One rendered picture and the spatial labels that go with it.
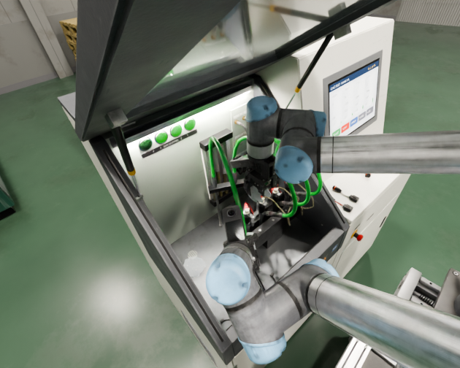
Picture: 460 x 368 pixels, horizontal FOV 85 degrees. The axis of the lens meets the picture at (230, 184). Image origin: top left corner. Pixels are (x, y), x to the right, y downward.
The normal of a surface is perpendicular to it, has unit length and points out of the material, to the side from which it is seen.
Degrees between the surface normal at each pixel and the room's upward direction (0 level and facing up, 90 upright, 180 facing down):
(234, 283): 45
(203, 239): 0
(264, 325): 36
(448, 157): 67
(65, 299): 0
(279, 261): 0
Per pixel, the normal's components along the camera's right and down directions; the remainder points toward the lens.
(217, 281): -0.15, -0.03
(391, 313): -0.73, -0.66
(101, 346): -0.07, -0.73
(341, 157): -0.36, 0.25
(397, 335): -0.92, -0.27
